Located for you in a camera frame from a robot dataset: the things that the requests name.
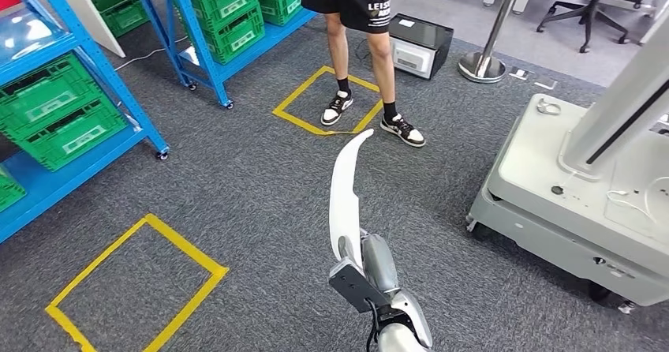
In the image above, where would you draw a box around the grey metal ring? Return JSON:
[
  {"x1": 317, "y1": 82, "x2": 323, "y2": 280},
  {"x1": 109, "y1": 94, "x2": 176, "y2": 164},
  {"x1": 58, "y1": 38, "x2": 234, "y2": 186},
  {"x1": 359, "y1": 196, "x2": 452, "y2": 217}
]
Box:
[{"x1": 536, "y1": 98, "x2": 562, "y2": 117}]

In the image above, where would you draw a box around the blue metal shelf rack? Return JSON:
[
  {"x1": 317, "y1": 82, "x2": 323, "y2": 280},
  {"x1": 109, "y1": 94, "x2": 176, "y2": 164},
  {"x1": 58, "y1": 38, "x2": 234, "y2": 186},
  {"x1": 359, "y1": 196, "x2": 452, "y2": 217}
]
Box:
[
  {"x1": 128, "y1": 0, "x2": 321, "y2": 111},
  {"x1": 0, "y1": 0, "x2": 171, "y2": 246}
]

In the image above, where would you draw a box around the white curved plastic part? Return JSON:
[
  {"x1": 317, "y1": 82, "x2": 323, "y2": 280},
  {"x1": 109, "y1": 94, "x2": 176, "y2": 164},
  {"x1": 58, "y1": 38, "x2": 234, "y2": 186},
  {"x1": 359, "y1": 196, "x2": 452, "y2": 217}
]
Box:
[{"x1": 328, "y1": 128, "x2": 376, "y2": 270}]

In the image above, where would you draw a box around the pale robot lift column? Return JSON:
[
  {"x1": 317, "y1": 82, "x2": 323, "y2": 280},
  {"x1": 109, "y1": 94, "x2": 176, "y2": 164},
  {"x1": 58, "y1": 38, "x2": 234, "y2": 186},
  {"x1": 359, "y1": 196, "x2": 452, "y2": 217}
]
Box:
[{"x1": 558, "y1": 12, "x2": 669, "y2": 183}]

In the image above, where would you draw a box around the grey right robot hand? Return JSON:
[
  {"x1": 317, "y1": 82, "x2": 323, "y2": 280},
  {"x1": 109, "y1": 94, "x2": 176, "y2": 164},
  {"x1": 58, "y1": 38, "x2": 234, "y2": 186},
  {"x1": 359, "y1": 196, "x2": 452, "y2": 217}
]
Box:
[{"x1": 338, "y1": 233, "x2": 402, "y2": 295}]

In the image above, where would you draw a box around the white table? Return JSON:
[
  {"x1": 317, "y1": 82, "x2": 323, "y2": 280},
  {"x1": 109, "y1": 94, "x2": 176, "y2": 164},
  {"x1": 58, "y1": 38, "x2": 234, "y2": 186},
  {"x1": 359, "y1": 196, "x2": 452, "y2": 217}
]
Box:
[{"x1": 62, "y1": 0, "x2": 128, "y2": 59}]

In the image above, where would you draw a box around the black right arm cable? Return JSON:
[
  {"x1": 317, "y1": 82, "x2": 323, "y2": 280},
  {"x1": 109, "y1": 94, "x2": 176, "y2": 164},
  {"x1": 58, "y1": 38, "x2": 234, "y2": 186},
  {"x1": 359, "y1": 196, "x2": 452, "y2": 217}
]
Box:
[{"x1": 365, "y1": 298, "x2": 382, "y2": 352}]

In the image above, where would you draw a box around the thin white cable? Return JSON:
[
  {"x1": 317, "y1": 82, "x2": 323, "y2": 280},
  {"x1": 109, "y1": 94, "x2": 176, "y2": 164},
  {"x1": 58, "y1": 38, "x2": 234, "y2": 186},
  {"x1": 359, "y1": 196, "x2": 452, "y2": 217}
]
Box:
[
  {"x1": 114, "y1": 35, "x2": 190, "y2": 73},
  {"x1": 606, "y1": 175, "x2": 669, "y2": 225}
]

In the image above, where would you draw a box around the steel stanchion with base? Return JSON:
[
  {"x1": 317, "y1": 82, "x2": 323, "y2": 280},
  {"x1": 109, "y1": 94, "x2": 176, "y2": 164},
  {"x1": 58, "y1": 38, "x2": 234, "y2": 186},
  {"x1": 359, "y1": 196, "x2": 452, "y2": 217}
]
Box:
[{"x1": 458, "y1": 0, "x2": 525, "y2": 84}]

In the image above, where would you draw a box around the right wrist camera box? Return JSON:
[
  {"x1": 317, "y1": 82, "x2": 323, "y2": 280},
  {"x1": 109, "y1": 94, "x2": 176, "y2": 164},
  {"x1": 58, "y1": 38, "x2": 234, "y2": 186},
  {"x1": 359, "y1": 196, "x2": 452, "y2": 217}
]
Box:
[{"x1": 327, "y1": 257, "x2": 392, "y2": 315}]

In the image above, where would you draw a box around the black white box device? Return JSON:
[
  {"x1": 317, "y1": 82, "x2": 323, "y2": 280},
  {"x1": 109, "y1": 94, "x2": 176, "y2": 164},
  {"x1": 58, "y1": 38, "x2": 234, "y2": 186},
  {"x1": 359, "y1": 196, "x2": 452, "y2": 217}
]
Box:
[{"x1": 388, "y1": 13, "x2": 455, "y2": 81}]

